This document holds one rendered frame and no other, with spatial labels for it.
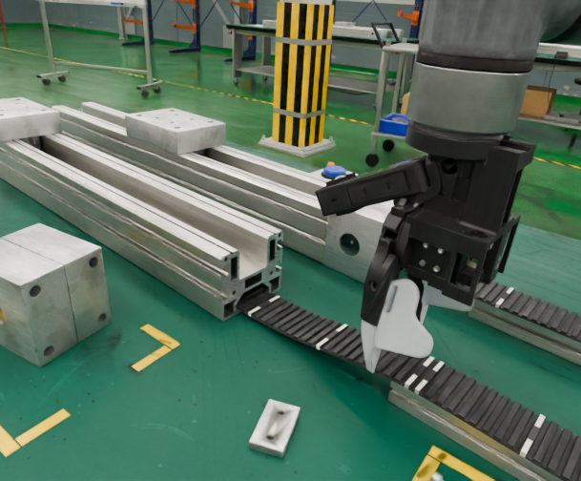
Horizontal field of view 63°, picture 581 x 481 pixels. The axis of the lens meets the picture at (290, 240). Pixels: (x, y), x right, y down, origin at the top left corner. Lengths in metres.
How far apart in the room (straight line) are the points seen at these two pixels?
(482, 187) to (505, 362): 0.26
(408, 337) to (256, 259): 0.25
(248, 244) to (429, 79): 0.32
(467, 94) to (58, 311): 0.41
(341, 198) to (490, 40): 0.17
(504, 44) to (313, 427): 0.33
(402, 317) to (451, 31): 0.21
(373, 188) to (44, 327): 0.33
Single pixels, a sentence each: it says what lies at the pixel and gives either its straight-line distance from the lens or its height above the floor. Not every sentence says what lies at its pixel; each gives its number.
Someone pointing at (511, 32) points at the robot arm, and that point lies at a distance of 0.33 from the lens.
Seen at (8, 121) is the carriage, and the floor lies 0.90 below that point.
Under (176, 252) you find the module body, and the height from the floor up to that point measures 0.84.
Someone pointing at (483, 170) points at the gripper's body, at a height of 1.02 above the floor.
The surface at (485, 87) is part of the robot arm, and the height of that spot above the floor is 1.07.
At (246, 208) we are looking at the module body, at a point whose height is 0.81.
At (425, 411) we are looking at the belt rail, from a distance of 0.46.
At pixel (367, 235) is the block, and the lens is 0.61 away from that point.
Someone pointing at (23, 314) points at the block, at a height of 0.84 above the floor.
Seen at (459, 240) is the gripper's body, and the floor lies 0.97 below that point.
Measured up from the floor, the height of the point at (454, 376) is 0.81.
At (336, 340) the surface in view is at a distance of 0.50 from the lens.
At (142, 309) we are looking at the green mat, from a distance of 0.58.
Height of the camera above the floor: 1.11
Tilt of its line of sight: 27 degrees down
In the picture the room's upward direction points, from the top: 4 degrees clockwise
